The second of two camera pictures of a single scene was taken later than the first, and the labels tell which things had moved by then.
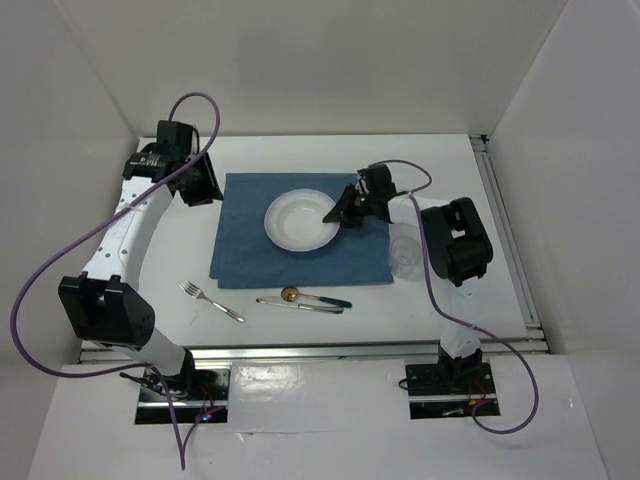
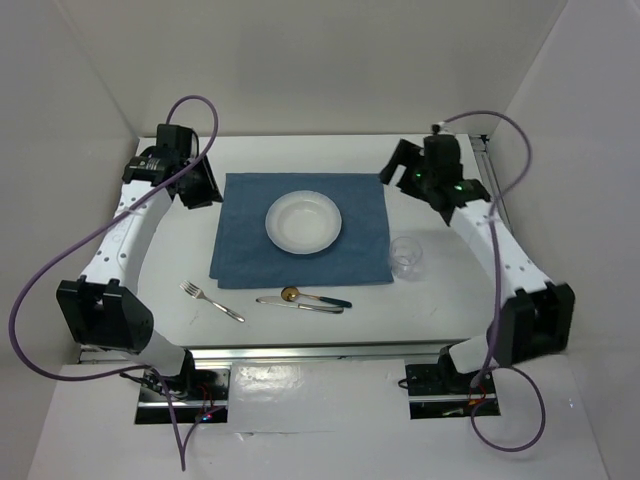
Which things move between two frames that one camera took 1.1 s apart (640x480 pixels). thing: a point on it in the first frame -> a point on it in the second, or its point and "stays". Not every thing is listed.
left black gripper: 210,188 stays
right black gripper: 342,211 -> 409,156
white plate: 293,220 stays
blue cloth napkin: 249,259 stays
